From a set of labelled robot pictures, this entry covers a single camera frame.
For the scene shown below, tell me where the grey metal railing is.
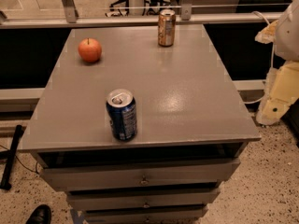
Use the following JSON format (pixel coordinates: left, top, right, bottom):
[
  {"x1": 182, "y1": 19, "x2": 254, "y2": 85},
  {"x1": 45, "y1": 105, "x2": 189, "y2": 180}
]
[{"x1": 0, "y1": 0, "x2": 292, "y2": 29}]

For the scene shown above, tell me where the black shoe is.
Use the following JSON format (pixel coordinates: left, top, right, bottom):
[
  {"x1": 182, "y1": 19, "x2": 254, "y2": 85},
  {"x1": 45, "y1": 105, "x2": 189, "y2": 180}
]
[{"x1": 25, "y1": 204, "x2": 51, "y2": 224}]

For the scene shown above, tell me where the grey drawer cabinet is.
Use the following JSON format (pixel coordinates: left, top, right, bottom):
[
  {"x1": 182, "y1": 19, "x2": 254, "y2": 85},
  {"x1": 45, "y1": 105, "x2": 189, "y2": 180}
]
[{"x1": 18, "y1": 23, "x2": 262, "y2": 224}]

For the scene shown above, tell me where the black metal bar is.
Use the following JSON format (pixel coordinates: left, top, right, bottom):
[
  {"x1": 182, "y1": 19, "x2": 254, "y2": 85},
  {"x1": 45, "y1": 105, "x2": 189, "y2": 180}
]
[{"x1": 0, "y1": 125, "x2": 23, "y2": 190}]

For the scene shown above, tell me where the bottom grey drawer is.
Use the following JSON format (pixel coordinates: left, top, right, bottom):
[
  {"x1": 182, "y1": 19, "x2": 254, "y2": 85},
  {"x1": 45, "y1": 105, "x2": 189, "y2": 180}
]
[{"x1": 84, "y1": 205, "x2": 207, "y2": 224}]

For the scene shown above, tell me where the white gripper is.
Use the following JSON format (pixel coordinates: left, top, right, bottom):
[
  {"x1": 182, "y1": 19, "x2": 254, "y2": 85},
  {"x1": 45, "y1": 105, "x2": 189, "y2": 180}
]
[{"x1": 255, "y1": 21, "x2": 299, "y2": 125}]

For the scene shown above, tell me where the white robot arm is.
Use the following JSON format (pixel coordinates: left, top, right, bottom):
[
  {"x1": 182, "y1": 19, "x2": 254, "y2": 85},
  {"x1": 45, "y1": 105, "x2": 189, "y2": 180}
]
[{"x1": 255, "y1": 0, "x2": 299, "y2": 125}]

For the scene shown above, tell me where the orange soda can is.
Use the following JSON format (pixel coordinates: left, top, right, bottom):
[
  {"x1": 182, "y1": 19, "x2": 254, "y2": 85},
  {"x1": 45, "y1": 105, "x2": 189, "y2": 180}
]
[{"x1": 158, "y1": 8, "x2": 176, "y2": 47}]

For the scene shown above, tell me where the top grey drawer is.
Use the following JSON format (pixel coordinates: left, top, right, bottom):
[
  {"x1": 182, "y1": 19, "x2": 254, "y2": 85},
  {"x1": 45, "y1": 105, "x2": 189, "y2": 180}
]
[{"x1": 41, "y1": 158, "x2": 240, "y2": 191}]

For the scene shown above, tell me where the red apple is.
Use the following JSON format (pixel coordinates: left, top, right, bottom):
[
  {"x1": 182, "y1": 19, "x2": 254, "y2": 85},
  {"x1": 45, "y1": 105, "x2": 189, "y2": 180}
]
[{"x1": 78, "y1": 38, "x2": 102, "y2": 63}]

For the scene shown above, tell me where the blue pepsi can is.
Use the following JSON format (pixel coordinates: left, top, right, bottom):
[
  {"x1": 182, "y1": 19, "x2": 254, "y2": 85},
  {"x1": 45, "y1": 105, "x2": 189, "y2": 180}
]
[{"x1": 106, "y1": 89, "x2": 137, "y2": 141}]

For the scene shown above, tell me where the black floor cable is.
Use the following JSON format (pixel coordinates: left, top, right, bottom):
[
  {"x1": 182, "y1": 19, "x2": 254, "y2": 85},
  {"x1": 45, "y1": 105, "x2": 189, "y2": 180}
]
[{"x1": 0, "y1": 144, "x2": 40, "y2": 175}]

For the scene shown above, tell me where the white cable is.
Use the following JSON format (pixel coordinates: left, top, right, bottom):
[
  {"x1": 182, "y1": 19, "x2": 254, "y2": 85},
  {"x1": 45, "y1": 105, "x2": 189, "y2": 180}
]
[{"x1": 242, "y1": 10, "x2": 277, "y2": 105}]

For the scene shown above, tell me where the grey drawer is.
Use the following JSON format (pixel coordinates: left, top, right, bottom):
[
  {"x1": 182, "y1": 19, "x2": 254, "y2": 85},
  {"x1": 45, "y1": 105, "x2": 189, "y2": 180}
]
[
  {"x1": 41, "y1": 158, "x2": 240, "y2": 191},
  {"x1": 84, "y1": 205, "x2": 207, "y2": 224},
  {"x1": 67, "y1": 189, "x2": 220, "y2": 211}
]

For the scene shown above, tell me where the middle grey drawer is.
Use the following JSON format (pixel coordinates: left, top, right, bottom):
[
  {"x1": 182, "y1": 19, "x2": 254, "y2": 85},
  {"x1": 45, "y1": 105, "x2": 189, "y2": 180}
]
[{"x1": 67, "y1": 189, "x2": 220, "y2": 211}]

